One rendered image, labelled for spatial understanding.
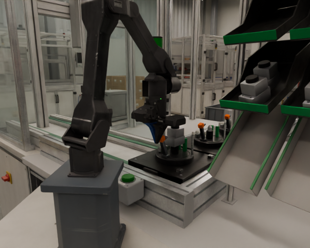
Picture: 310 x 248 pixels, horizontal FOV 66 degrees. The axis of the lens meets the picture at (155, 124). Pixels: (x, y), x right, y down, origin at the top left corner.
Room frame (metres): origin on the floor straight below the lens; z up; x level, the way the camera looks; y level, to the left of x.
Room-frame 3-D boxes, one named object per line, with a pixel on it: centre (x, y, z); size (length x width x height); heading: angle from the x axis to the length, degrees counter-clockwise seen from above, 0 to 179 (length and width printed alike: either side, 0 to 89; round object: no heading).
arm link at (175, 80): (0.79, -0.03, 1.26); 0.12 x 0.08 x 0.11; 145
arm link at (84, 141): (0.52, 0.16, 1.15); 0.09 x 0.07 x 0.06; 55
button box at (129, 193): (0.72, 0.13, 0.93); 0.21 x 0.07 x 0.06; 49
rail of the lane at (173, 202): (0.89, 0.24, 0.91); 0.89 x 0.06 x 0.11; 49
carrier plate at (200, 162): (0.82, -0.07, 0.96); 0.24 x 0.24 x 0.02; 49
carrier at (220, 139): (1.02, -0.24, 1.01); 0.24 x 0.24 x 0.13; 49
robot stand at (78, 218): (0.51, 0.16, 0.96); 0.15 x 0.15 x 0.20; 86
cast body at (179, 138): (0.83, -0.08, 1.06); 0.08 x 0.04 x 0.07; 139
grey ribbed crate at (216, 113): (2.77, -0.96, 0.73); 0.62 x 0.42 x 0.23; 49
